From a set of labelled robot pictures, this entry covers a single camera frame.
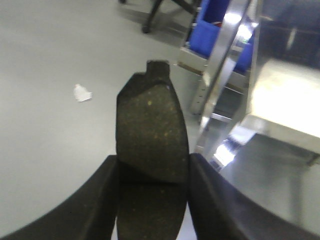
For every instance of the stainless steel rack frame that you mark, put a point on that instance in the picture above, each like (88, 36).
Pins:
(262, 77)

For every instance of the crumpled white paper scrap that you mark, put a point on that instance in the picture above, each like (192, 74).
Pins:
(81, 94)

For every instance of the far left blue bin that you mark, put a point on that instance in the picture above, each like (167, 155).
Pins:
(205, 33)

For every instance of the brake pad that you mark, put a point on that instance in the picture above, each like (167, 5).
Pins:
(152, 149)

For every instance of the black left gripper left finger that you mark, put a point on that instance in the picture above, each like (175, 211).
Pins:
(88, 214)

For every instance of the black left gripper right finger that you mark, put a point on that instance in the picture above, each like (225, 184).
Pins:
(221, 212)

